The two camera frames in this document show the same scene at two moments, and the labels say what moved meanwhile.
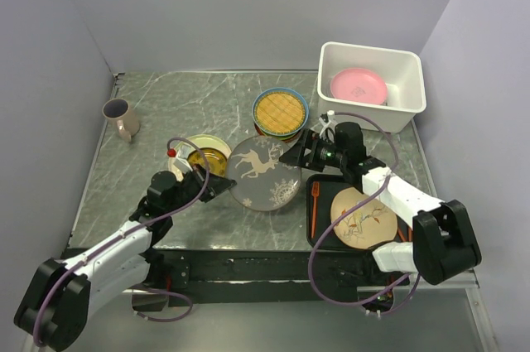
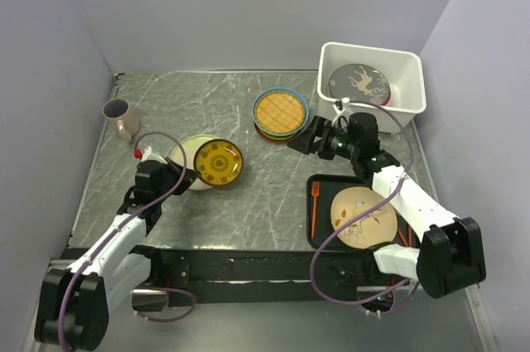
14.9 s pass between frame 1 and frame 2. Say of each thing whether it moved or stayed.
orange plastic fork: stayed
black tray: stayed
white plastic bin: stayed
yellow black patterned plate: moved
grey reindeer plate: moved
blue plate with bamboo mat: stayed
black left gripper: moved
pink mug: stayed
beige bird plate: stayed
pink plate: moved
